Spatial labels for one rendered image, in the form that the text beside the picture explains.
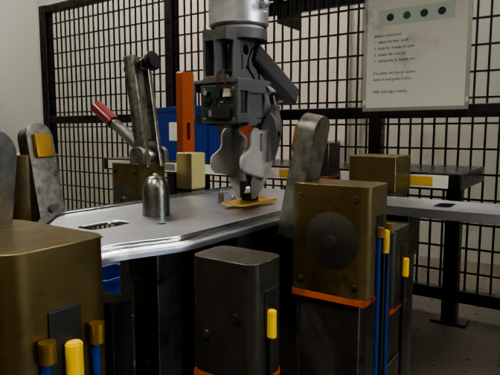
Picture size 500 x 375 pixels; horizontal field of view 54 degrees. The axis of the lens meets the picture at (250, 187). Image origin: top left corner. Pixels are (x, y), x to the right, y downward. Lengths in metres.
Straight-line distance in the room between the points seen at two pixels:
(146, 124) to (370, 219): 0.41
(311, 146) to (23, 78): 4.05
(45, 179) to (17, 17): 3.90
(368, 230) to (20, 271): 0.35
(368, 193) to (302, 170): 0.08
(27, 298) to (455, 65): 0.99
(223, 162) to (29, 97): 3.92
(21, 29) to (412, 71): 3.77
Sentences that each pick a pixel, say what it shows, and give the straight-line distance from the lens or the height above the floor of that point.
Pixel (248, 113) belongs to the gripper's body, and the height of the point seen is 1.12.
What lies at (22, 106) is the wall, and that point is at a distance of 4.47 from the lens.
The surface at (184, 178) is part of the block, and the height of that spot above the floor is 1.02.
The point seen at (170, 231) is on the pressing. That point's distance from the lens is 0.50.
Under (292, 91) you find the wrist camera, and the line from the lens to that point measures 0.71.
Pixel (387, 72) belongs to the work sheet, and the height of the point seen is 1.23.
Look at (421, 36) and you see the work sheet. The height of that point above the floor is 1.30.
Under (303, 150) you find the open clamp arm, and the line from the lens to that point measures 0.54.
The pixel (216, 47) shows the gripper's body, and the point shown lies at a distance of 0.61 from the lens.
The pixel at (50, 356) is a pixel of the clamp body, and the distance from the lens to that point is 0.26.
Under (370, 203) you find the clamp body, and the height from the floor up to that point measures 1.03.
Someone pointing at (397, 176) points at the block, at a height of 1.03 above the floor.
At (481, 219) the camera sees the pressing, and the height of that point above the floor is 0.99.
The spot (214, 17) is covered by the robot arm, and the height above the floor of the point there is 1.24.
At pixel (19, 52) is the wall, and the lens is 4.50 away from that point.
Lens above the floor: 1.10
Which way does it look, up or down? 6 degrees down
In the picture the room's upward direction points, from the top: straight up
